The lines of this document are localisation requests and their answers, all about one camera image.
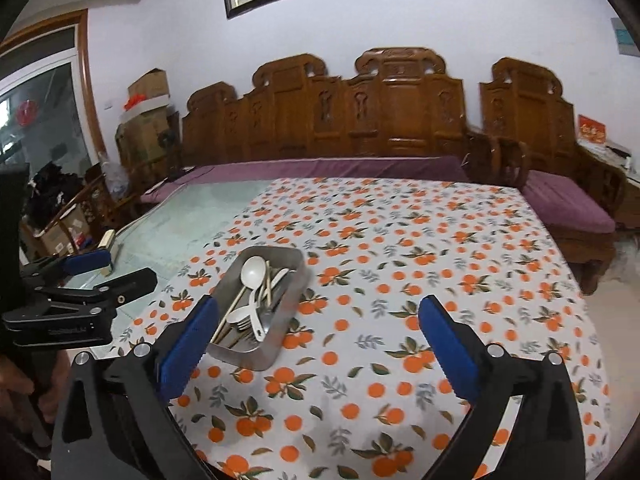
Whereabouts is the steel fork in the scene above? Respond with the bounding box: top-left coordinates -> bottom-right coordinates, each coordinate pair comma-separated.
228,269 -> 288,341

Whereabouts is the metal rectangular tray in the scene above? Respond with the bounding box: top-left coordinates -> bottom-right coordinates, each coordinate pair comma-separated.
206,246 -> 311,370

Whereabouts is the light bamboo chopstick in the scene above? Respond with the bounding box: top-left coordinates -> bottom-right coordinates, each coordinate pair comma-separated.
264,260 -> 272,309
209,285 -> 247,344

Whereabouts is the white plastic spoon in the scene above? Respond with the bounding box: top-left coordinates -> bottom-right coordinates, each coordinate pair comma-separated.
226,266 -> 292,326

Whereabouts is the white ceramic soup spoon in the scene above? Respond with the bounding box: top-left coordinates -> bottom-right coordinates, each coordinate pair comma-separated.
241,256 -> 266,342

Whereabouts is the person's left hand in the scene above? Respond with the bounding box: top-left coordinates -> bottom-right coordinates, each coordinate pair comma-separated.
1,351 -> 70,425

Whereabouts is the small wooden block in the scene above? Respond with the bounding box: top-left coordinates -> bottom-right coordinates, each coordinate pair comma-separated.
98,229 -> 122,276

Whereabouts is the wooden chair at left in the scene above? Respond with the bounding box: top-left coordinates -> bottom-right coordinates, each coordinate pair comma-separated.
20,164 -> 137,259

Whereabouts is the clear plastic bag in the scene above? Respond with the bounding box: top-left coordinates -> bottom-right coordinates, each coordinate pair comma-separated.
99,152 -> 130,200

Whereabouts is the orange print tablecloth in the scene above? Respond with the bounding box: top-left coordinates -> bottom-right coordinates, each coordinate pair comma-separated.
111,179 -> 610,479

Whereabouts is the glass door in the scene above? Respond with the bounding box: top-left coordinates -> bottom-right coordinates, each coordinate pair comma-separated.
1,10 -> 106,177

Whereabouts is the large cardboard box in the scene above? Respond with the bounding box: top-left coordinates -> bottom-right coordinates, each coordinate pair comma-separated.
115,107 -> 170,169

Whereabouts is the purple armchair cushion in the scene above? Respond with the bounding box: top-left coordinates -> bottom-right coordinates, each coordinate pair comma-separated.
521,170 -> 615,234

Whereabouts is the top cardboard box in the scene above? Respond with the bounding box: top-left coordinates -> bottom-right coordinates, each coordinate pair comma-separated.
128,68 -> 170,99

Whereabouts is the carved wooden armchair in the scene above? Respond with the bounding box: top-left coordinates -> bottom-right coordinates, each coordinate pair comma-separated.
480,58 -> 615,295

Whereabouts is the wooden side table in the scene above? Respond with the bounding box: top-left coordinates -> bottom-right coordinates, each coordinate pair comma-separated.
575,143 -> 639,231

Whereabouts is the purple bench cushion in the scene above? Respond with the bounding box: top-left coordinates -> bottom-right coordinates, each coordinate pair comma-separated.
141,155 -> 470,205

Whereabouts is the red gift box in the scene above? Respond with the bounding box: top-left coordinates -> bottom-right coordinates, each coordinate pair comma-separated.
578,115 -> 606,145

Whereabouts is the carved wooden sofa bench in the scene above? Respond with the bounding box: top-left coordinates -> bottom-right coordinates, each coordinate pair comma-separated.
180,47 -> 500,183

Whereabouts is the grey wall electrical box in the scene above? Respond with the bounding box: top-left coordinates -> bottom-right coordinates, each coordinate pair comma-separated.
611,18 -> 640,58

